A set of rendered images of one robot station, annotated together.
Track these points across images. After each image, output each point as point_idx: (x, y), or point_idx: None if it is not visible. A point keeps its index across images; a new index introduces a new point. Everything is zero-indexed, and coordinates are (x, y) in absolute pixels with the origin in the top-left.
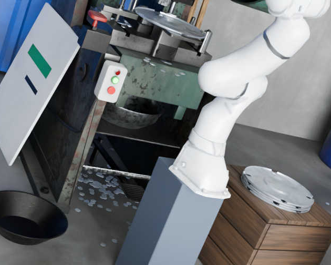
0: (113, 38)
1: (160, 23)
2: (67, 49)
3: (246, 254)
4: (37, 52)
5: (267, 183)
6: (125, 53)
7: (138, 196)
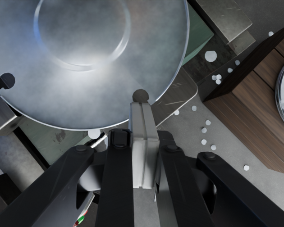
0: (6, 131)
1: (70, 87)
2: None
3: None
4: None
5: None
6: (51, 146)
7: None
